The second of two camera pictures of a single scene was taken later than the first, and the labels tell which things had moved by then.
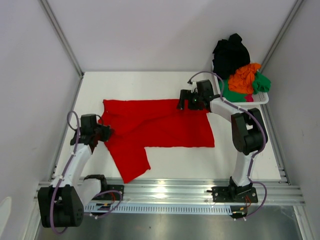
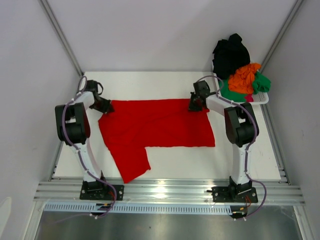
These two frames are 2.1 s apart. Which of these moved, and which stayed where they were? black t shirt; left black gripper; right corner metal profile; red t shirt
Moved: left black gripper
Stayed: black t shirt; right corner metal profile; red t shirt
